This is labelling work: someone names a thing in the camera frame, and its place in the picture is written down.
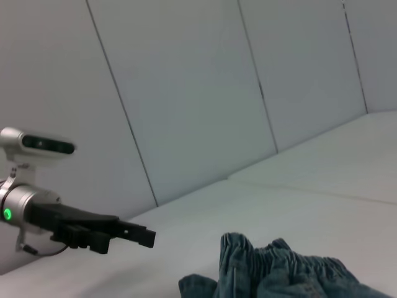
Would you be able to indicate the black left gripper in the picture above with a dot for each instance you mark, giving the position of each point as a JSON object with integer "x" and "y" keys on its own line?
{"x": 62, "y": 218}

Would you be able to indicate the blue denim shorts with print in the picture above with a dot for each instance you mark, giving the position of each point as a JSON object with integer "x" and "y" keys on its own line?
{"x": 294, "y": 273}

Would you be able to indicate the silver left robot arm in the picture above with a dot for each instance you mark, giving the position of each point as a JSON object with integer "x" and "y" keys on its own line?
{"x": 18, "y": 205}

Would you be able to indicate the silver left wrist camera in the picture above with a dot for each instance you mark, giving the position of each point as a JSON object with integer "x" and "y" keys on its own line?
{"x": 37, "y": 144}

